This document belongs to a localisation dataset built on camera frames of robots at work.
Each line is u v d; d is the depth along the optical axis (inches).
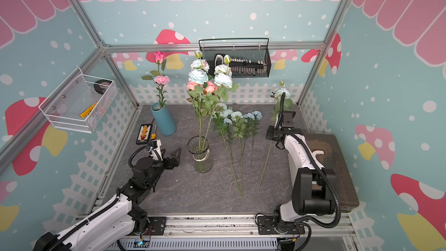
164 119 37.2
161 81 32.4
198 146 31.9
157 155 26.4
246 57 36.2
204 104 27.9
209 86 27.1
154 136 40.4
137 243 28.4
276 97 36.3
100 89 31.4
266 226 29.2
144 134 40.5
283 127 26.9
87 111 28.0
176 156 29.9
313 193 17.0
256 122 43.0
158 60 32.3
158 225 29.3
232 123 42.4
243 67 35.0
